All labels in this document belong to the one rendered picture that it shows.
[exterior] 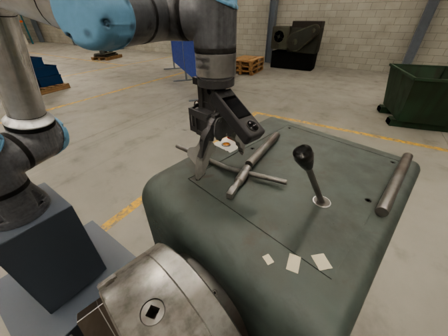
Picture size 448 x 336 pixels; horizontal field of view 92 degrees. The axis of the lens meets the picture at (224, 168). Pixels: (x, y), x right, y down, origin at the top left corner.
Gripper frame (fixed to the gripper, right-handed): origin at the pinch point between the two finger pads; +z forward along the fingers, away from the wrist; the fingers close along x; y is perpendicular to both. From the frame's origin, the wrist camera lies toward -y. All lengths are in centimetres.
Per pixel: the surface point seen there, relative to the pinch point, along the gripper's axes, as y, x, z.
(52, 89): 685, -65, 118
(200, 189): 0.1, 7.5, 2.3
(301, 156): -18.0, 1.0, -11.5
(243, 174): -4.8, -1.4, 0.1
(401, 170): -30.2, -28.8, 0.2
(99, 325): -6.3, 33.9, 10.0
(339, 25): 328, -914, -7
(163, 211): 3.1, 15.7, 5.2
